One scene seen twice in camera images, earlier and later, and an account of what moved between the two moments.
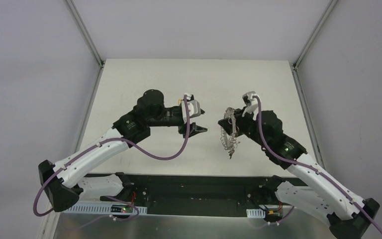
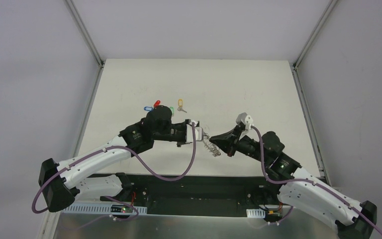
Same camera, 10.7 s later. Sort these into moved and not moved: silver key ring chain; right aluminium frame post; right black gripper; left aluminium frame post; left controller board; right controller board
Moved: silver key ring chain; right black gripper
Not moved: right aluminium frame post; right controller board; left aluminium frame post; left controller board
